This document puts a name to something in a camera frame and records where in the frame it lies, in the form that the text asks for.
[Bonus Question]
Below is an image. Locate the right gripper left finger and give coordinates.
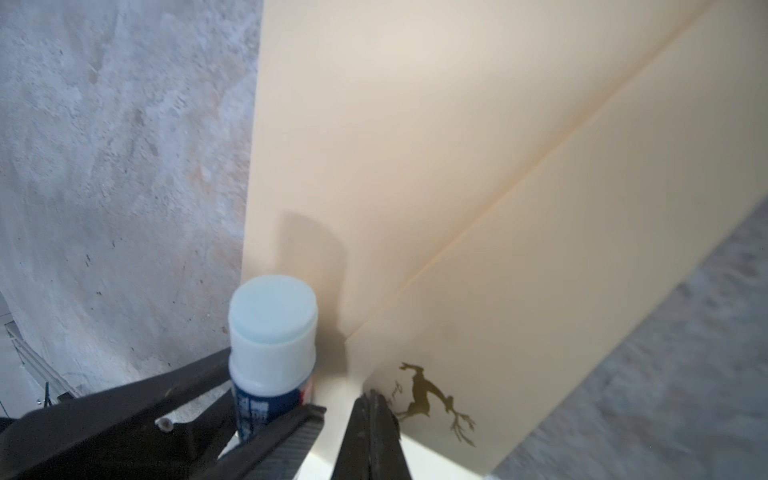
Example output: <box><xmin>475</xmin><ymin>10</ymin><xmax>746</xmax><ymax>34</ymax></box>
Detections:
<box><xmin>331</xmin><ymin>394</ymin><xmax>370</xmax><ymax>480</ymax></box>

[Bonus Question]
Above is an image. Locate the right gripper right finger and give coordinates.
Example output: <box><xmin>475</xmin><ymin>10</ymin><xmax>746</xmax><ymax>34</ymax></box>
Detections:
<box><xmin>370</xmin><ymin>390</ymin><xmax>412</xmax><ymax>480</ymax></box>

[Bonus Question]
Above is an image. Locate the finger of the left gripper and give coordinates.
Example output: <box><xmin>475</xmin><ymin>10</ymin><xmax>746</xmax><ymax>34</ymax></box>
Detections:
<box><xmin>194</xmin><ymin>404</ymin><xmax>326</xmax><ymax>479</ymax></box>
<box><xmin>1</xmin><ymin>349</ymin><xmax>235</xmax><ymax>479</ymax></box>

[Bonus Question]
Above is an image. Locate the blue white glue stick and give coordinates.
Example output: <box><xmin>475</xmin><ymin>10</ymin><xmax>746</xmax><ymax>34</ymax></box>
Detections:
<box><xmin>228</xmin><ymin>275</ymin><xmax>318</xmax><ymax>442</ymax></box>

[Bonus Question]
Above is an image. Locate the yellow paper envelope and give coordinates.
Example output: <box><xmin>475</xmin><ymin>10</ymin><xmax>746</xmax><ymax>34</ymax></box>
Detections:
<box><xmin>242</xmin><ymin>1</ymin><xmax>767</xmax><ymax>479</ymax></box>

